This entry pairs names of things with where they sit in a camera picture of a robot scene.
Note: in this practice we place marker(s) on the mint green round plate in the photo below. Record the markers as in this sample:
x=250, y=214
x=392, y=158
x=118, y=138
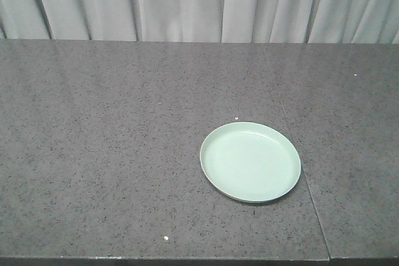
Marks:
x=250, y=162

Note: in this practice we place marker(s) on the white pleated curtain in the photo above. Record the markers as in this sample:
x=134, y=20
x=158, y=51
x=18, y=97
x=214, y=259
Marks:
x=241, y=21

